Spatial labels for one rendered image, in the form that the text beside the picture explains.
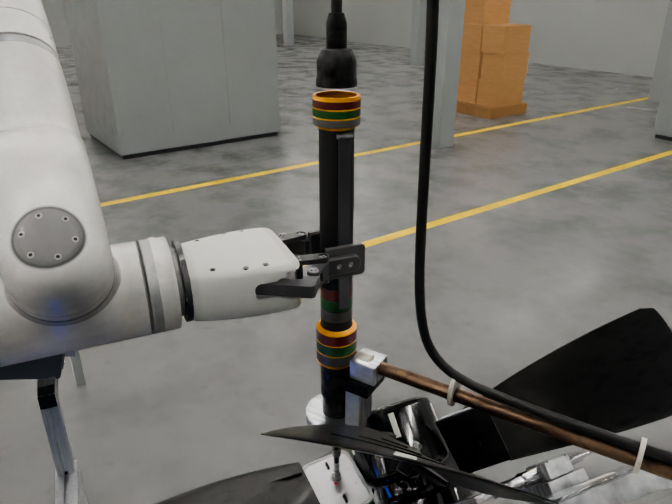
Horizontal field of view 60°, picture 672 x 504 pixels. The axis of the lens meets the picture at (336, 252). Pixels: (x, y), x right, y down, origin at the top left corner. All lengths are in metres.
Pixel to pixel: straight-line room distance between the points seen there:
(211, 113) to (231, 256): 6.55
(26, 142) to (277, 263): 0.22
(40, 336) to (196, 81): 6.49
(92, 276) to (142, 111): 6.35
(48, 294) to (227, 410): 2.34
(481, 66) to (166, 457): 7.48
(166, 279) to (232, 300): 0.06
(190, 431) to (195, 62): 4.94
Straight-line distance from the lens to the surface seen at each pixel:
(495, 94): 8.80
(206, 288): 0.50
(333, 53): 0.52
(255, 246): 0.54
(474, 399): 0.59
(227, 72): 7.09
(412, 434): 0.75
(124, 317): 0.51
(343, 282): 0.58
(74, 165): 0.48
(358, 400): 0.64
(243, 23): 7.15
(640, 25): 14.21
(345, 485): 0.76
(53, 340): 0.51
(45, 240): 0.44
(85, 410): 2.93
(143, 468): 2.57
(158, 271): 0.50
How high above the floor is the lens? 1.74
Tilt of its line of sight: 25 degrees down
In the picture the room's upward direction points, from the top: straight up
